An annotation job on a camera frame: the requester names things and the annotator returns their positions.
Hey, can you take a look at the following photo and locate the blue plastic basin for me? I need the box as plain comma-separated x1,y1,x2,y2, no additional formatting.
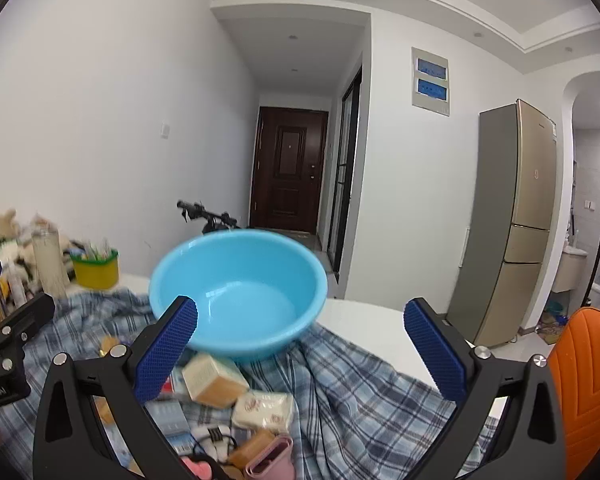
149,229,328,361

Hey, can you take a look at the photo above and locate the black plush with pink bow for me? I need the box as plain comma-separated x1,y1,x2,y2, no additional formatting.
179,452,231,480

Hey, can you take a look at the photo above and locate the dark wooden door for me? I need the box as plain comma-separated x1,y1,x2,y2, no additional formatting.
250,106,329,233

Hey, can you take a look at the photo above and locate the tall beige speckled tumbler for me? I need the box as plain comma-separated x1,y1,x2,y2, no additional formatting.
32,225,71,297

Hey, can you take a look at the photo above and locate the black scooter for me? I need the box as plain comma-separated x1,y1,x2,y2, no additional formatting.
176,200,241,235

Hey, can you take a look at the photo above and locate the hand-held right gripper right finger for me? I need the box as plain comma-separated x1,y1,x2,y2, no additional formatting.
404,297,566,480

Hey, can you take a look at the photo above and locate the white tissue packet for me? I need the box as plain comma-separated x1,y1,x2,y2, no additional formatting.
231,391,296,433

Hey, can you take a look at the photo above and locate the black-framed glass door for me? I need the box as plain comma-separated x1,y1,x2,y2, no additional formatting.
327,65,363,273

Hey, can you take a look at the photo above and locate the blue plaid cloth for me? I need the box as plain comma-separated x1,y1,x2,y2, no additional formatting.
0,287,508,480

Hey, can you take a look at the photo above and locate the light blue illustrated box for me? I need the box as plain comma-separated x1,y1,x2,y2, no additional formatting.
144,399,188,435

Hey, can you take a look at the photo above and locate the white washbasin cabinet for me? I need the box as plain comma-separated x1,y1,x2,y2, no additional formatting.
551,247,588,293

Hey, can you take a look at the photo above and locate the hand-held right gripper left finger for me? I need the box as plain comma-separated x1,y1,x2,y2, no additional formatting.
32,296,201,480

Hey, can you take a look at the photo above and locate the yellow green-rimmed container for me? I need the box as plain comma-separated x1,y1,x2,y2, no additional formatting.
70,249,120,290

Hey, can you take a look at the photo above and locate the wall electrical panel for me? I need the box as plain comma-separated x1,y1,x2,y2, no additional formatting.
411,46,452,117

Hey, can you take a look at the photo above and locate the beige plush toy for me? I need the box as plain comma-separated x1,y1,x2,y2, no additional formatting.
0,209,21,251

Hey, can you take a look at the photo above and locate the orange chair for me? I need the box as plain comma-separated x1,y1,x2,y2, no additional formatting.
547,307,600,480

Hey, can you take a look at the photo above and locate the bundle of small sachets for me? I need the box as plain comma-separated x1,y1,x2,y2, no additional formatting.
72,241,117,263

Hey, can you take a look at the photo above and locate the brown leather pouch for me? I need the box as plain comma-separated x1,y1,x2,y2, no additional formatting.
245,435,294,478

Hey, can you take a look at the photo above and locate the beige orange box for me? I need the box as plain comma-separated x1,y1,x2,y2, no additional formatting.
227,429,276,470
181,353,250,407

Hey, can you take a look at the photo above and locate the gold refrigerator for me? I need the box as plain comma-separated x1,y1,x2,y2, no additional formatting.
446,99,558,348

